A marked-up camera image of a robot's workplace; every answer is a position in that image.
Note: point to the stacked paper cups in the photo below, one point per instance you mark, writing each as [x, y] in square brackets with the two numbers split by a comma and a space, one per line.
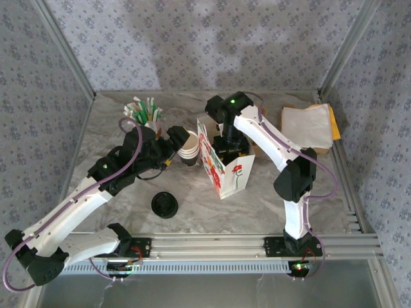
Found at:
[192, 144]

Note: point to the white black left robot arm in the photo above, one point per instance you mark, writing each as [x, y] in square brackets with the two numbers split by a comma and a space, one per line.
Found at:
[70, 208]

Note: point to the aluminium frame post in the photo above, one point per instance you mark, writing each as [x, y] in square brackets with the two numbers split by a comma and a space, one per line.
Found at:
[65, 48]
[348, 48]

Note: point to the white flower print paper bag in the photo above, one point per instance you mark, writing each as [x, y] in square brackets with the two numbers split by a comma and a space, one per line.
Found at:
[237, 179]

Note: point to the white napkin stack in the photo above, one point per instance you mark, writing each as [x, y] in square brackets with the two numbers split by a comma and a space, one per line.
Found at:
[308, 128]

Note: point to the small circuit board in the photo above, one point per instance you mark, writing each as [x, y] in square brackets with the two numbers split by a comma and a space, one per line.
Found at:
[300, 267]
[122, 268]

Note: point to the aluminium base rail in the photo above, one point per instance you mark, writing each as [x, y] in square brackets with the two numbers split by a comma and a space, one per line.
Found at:
[208, 245]

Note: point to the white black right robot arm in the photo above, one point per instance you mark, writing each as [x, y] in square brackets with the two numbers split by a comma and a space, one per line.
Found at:
[266, 134]

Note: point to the aluminium side rail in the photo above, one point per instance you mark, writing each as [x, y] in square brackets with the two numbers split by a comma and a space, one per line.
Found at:
[354, 218]

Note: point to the black cup lid stack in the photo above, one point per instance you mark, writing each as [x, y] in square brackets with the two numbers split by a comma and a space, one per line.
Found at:
[163, 205]

